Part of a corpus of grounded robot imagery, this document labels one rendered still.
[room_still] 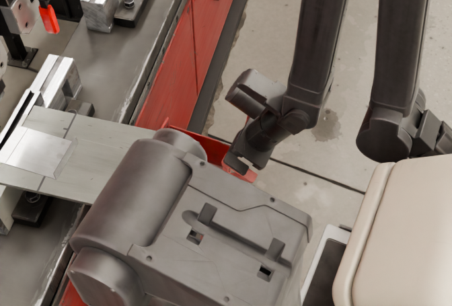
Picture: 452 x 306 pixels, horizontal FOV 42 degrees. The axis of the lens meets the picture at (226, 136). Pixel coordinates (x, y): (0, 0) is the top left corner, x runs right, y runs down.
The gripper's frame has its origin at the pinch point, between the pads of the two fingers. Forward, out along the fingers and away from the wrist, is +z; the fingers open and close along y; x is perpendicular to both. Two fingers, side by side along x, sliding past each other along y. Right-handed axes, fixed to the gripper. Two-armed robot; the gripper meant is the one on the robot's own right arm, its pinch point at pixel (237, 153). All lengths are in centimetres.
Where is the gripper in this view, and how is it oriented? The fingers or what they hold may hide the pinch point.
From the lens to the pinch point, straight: 111.3
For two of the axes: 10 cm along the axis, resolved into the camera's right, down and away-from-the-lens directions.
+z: -4.1, 3.6, 8.4
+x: 8.1, 5.6, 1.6
